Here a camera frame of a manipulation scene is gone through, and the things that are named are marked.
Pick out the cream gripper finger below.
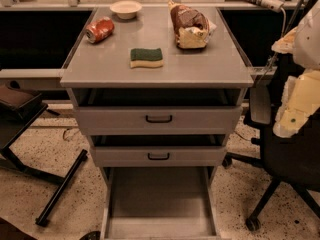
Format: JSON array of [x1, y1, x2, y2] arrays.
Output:
[[271, 27, 297, 54], [273, 69, 320, 138]]

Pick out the grey drawer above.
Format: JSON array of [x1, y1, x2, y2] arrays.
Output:
[[90, 146, 226, 167], [100, 167, 221, 240], [74, 107, 242, 136]]

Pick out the top grey drawer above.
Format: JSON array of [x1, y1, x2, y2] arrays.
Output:
[[74, 107, 242, 136]]

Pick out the grey drawer cabinet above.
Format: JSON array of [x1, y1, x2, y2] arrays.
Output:
[[61, 5, 253, 240]]

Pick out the brown chip bag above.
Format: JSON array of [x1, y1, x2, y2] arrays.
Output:
[[168, 1, 217, 49]]

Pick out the middle grey drawer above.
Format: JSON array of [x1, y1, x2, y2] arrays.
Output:
[[90, 146, 226, 167]]

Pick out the white bowl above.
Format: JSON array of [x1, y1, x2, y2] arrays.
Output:
[[110, 0, 142, 20]]

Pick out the bottom grey drawer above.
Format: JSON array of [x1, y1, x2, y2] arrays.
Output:
[[100, 167, 221, 240]]

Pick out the black office chair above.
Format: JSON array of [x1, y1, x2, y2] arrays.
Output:
[[222, 0, 320, 232]]

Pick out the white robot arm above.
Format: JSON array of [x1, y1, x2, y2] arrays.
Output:
[[272, 0, 320, 138]]

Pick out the crushed red soda can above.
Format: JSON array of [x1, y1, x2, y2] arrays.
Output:
[[86, 17, 114, 43]]

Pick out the black stand with seat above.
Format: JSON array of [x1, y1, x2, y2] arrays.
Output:
[[0, 80, 89, 228]]

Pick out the green and yellow sponge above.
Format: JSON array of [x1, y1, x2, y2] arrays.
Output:
[[130, 48, 164, 68]]

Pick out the white cable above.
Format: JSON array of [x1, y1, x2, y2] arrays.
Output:
[[254, 7, 288, 85]]

